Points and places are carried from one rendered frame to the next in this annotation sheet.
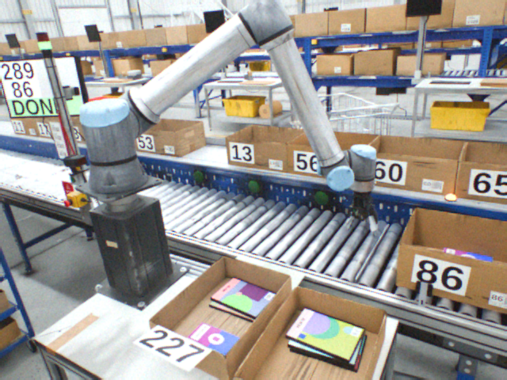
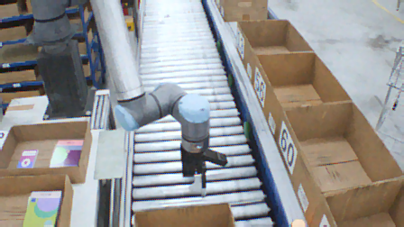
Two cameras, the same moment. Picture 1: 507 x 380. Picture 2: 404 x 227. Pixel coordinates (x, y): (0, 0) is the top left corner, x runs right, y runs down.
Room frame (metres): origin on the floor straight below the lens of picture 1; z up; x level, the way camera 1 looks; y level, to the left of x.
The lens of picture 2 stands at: (0.82, -1.09, 1.77)
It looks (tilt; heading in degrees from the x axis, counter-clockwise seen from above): 35 degrees down; 50
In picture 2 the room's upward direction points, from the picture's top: 1 degrees counter-clockwise
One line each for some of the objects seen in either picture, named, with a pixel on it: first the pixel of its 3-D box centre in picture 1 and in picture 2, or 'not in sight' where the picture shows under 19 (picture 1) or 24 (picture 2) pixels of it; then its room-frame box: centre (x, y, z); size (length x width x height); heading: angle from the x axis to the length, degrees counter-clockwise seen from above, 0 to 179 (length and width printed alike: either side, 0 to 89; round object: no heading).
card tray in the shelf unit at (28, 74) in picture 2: not in sight; (19, 68); (1.21, 1.84, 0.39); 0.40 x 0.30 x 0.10; 146
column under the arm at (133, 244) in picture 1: (134, 243); (63, 77); (1.23, 0.44, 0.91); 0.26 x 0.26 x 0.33; 57
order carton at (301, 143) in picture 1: (333, 154); (298, 93); (1.89, -0.46, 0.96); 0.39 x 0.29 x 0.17; 55
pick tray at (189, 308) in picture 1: (226, 309); (44, 152); (0.96, 0.10, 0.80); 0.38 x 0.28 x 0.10; 146
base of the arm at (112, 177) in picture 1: (116, 169); (50, 22); (1.22, 0.44, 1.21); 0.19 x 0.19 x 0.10
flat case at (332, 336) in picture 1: (325, 332); (43, 212); (0.84, -0.19, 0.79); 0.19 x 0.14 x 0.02; 55
